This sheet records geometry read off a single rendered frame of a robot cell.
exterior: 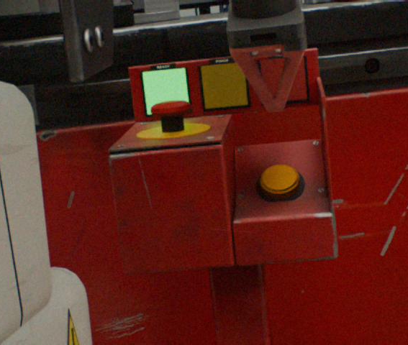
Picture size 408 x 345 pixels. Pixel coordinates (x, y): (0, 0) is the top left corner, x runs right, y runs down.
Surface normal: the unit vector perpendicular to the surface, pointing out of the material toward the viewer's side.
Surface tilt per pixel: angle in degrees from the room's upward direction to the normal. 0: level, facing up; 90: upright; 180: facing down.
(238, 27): 15
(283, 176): 35
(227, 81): 90
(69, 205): 90
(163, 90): 90
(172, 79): 90
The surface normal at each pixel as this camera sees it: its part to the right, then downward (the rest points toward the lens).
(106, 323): 0.14, 0.21
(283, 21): -0.14, -0.88
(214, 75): -0.10, 0.21
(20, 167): 0.99, -0.09
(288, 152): -0.14, -0.68
